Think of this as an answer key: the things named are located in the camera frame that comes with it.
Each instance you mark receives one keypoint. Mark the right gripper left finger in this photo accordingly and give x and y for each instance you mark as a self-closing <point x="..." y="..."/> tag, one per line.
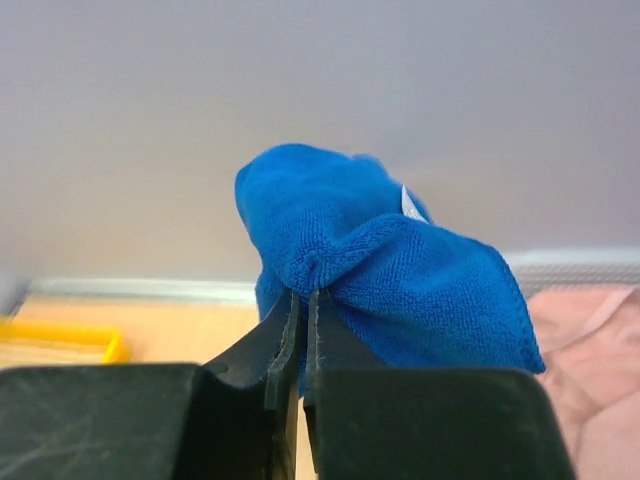
<point x="234" y="417"/>

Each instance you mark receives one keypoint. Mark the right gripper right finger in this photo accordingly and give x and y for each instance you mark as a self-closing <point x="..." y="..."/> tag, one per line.
<point x="367" y="420"/>

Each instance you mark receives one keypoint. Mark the blue towel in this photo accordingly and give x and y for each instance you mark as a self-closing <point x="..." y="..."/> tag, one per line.
<point x="417" y="294"/>

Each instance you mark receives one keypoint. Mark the yellow plastic tray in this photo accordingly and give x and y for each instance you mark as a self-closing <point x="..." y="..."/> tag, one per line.
<point x="43" y="343"/>

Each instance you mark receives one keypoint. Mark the white plastic basket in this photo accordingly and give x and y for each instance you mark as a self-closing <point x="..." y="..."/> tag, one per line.
<point x="540" y="269"/>

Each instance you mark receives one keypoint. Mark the pink towel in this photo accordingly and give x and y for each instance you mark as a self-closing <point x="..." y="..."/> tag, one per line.
<point x="589" y="339"/>

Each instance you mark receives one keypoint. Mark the aluminium frame rail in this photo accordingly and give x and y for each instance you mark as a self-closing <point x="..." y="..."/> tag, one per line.
<point x="198" y="291"/>

